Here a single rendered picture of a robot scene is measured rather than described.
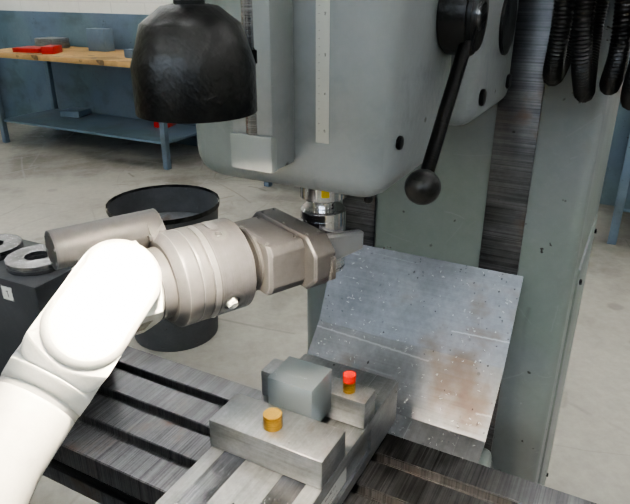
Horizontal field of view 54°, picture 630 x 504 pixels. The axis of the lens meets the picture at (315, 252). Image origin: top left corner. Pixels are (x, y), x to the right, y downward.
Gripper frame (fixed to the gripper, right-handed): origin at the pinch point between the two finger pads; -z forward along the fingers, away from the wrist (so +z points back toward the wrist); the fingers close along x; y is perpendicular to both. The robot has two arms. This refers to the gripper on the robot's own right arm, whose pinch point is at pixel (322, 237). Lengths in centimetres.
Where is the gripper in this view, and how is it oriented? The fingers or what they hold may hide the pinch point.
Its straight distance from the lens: 65.1
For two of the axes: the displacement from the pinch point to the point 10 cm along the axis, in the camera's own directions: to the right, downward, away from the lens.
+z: -8.0, 2.3, -5.6
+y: -0.1, 9.2, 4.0
